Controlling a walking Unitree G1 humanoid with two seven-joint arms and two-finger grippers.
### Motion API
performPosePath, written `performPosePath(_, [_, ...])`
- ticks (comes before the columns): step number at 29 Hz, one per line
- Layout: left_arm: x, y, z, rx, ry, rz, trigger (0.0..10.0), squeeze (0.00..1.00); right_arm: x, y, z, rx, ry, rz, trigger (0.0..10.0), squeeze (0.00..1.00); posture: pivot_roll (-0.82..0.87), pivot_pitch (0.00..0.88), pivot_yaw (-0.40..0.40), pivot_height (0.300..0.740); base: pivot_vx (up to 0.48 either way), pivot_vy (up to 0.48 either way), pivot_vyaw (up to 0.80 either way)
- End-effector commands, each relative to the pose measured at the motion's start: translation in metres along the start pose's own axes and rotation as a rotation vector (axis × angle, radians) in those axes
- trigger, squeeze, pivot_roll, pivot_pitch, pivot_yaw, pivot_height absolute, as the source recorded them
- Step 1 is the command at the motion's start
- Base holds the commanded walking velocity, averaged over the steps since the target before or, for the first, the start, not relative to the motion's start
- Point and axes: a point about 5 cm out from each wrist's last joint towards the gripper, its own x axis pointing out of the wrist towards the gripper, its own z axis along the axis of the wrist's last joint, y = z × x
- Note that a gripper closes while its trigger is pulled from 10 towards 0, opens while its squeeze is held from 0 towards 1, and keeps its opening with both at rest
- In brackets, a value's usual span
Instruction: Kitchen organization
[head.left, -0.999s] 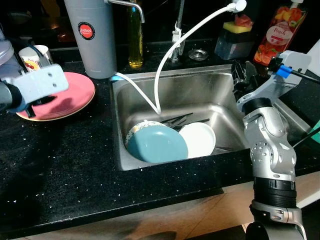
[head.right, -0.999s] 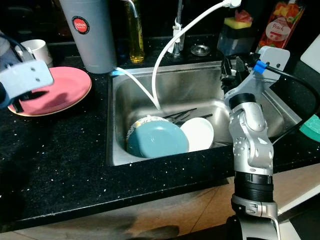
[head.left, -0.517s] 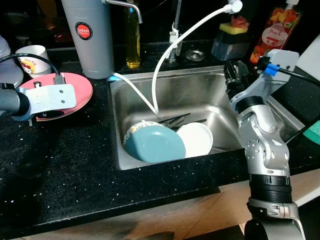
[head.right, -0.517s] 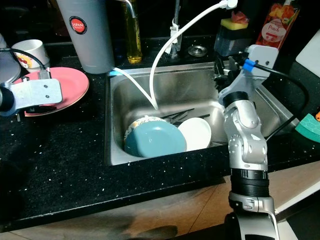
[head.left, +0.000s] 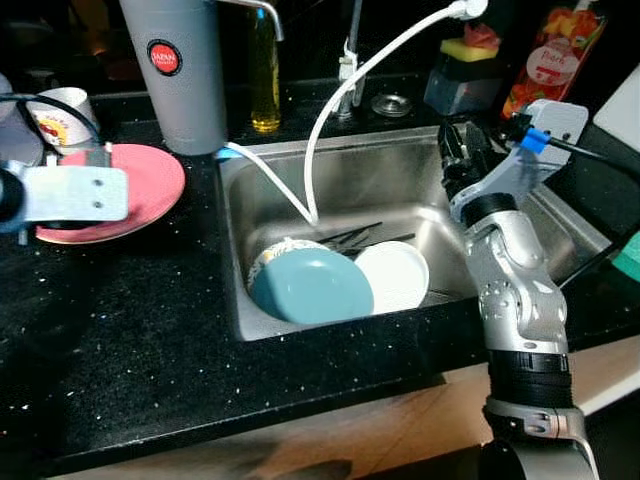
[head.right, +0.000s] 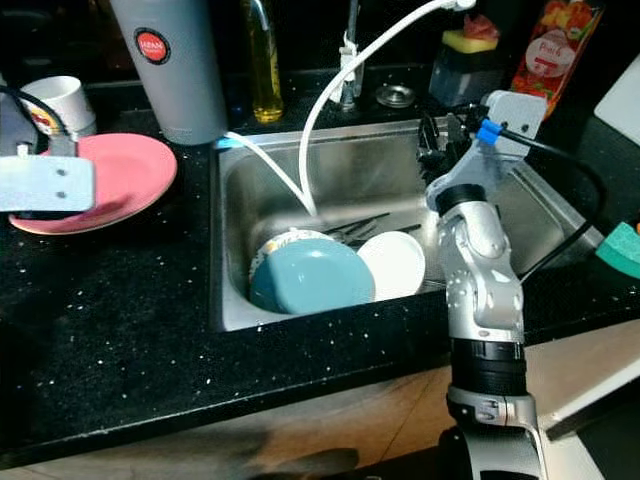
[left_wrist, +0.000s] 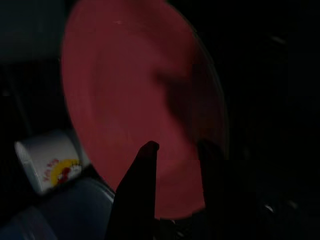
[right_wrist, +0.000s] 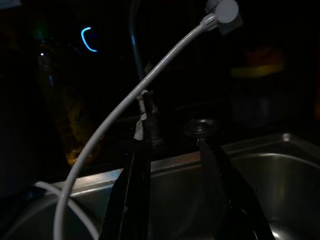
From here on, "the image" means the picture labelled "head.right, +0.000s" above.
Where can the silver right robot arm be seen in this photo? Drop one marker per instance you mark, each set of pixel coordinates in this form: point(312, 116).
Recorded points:
point(485, 300)

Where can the round metal counter cap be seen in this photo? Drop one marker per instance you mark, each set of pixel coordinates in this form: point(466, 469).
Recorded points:
point(396, 96)

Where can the stainless steel sink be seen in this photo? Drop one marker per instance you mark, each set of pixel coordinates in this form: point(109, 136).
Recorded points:
point(370, 170)

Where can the grey sponge holder box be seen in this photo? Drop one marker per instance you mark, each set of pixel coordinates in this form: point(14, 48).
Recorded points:
point(465, 78)

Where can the yellow sponge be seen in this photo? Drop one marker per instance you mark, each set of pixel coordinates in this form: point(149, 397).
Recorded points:
point(462, 42)

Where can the dark chopsticks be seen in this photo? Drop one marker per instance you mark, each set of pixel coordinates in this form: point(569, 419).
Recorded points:
point(360, 228)

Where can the white bowl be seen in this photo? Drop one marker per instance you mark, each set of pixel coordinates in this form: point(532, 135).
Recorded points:
point(395, 265)

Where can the silver tap stem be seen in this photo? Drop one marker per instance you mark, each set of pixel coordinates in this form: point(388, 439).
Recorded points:
point(351, 60)

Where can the red scrubber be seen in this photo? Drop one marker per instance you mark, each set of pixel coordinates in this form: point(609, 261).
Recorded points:
point(482, 28)

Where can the red printed package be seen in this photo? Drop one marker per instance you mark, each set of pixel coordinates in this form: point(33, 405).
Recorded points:
point(555, 55)

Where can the teal bowl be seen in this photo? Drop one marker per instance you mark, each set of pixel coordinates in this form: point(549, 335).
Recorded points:
point(310, 280)

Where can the white board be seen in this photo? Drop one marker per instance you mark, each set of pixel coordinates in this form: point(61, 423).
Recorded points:
point(622, 105)

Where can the patterned rim bowl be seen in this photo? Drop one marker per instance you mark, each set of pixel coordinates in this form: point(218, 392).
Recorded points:
point(275, 243)

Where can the yellow liquid bottle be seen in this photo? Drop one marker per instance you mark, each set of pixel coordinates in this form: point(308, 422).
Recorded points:
point(264, 80)

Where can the green sponge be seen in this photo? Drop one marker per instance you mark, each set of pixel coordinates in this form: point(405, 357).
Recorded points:
point(622, 250)

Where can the silver faucet spout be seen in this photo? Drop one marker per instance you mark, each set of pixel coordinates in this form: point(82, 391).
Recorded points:
point(260, 12)

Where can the white printed cup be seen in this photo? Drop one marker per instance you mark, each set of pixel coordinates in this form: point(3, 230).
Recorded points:
point(60, 100)

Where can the grey cylinder with red logo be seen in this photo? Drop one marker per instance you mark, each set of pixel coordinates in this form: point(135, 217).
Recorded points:
point(175, 95)

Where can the pink plate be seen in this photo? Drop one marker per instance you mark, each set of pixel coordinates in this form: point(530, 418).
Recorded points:
point(135, 170)

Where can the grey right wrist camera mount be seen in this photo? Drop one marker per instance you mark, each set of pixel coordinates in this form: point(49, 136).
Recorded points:
point(510, 115)

